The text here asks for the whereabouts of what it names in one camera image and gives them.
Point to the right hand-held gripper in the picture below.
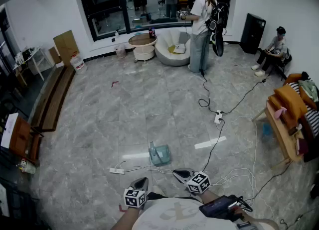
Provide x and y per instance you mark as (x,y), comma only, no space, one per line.
(198,183)

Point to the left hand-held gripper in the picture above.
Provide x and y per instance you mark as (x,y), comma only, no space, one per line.
(134,197)

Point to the person's left forearm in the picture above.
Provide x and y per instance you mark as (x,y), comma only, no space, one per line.
(124,217)

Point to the person's right forearm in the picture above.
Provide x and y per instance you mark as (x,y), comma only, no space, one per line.
(211,196)

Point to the person's beige shoe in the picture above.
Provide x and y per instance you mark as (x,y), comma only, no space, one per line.
(158,190)

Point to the person's black shorts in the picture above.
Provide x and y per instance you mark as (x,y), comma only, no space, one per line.
(169,195)

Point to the white power strip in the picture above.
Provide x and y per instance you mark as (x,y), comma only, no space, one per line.
(117,171)
(218,117)

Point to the person's white t-shirt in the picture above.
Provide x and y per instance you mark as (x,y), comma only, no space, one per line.
(174,214)

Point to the blue plastic item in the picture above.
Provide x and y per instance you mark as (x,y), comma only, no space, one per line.
(267,129)

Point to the light wooden table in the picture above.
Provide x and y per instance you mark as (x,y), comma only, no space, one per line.
(279,129)

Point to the white round armchair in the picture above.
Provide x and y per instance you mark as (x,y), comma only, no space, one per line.
(169,57)

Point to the maroon book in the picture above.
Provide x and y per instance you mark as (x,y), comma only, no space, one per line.
(302,147)

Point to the black shelf rack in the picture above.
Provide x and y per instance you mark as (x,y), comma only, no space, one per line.
(17,206)

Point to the yellow cloth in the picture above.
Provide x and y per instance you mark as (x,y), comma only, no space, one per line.
(172,49)

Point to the wooden step platform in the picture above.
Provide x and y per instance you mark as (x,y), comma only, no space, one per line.
(53,94)

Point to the brown wooden cabinet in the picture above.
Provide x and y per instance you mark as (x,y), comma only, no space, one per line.
(21,137)

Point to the orange cloth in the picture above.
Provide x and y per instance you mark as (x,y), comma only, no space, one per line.
(291,99)

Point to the clear waste bin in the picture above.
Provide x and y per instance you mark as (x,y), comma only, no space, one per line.
(120,51)

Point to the large water jug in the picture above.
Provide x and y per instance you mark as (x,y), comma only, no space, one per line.
(78,63)

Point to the round side table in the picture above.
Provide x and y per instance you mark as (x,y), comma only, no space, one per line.
(142,41)

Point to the dark soda bottle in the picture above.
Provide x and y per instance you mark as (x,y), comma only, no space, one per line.
(152,33)

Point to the black folding chair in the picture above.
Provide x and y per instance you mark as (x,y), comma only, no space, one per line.
(284,62)

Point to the green cloth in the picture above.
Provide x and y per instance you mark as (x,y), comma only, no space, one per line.
(309,88)

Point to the small spray bottle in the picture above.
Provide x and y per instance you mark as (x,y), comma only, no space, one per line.
(116,33)

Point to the black speaker cabinet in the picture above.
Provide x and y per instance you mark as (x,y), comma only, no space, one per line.
(252,33)

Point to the small cardboard box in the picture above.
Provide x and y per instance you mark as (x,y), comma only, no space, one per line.
(54,54)

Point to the tall cardboard sheet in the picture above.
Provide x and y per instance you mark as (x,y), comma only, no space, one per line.
(66,46)

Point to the white table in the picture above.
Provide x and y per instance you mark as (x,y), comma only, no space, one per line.
(35,58)

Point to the black framed window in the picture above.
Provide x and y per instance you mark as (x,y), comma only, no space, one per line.
(104,7)

